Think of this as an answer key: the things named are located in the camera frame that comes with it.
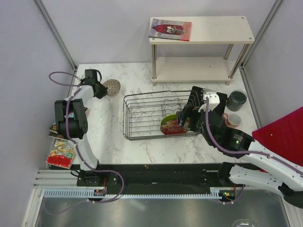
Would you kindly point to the patterned ceramic bowl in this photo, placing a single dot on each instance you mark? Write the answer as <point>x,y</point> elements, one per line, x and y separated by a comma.
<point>113,87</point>

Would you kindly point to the pink ceramic mug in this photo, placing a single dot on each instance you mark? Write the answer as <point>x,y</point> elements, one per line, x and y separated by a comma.
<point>231,120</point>

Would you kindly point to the treehouse paperback book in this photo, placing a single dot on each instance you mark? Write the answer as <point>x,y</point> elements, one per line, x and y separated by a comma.
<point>53,126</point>

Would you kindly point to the colourful bottom book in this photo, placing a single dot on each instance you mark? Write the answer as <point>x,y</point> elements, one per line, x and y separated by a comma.
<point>62,154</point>

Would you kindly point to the red book on shelf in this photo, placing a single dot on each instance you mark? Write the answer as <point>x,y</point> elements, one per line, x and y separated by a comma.
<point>169,29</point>

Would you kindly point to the black clipboard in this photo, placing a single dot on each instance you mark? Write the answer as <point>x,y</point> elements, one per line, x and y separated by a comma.
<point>196,98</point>

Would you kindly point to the right aluminium frame post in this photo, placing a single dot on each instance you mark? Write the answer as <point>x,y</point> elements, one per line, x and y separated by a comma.
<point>267,22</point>

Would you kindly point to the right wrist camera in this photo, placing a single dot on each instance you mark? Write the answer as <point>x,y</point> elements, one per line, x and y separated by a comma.
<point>211,100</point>

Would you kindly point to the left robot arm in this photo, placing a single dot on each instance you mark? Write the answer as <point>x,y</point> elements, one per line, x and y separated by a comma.
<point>71,122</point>

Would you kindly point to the black wire dish rack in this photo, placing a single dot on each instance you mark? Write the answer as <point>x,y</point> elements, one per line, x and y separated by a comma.
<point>144,112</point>

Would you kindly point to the aluminium frame post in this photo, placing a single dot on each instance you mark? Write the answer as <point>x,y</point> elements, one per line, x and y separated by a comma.
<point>54,31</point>
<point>267,22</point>

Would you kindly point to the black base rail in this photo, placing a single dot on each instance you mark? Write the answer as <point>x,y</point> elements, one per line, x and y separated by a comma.
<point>115,176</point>

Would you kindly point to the green plate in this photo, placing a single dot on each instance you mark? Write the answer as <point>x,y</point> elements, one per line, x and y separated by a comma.
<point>169,120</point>

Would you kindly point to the red folder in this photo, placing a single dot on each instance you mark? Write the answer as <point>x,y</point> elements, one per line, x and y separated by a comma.
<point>284,136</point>

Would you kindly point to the white two-tier shelf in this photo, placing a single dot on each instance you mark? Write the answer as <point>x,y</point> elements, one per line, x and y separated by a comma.
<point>214,52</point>

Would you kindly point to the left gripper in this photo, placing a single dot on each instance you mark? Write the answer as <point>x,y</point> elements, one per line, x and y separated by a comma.
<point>103,91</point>

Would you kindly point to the red floral plate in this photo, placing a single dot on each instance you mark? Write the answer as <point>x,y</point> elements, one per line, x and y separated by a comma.
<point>175,128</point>

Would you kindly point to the dark grey mug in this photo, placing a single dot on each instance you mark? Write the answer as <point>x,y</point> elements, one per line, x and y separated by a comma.
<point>231,108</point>

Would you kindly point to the glass bowl at edge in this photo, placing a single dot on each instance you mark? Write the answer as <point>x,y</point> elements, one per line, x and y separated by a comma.
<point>244,223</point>

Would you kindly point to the left aluminium frame post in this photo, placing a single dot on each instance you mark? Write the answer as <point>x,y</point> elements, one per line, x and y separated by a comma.
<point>54,31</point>

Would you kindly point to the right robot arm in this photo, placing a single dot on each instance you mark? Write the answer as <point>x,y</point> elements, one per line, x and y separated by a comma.
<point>277,174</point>

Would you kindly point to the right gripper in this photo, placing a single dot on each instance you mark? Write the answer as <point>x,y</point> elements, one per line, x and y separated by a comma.
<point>188,111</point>

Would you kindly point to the white cable duct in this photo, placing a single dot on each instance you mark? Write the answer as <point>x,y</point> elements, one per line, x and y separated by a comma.
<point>93,194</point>

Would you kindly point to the clear plastic glass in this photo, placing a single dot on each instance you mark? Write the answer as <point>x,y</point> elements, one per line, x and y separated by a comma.
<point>237,98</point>

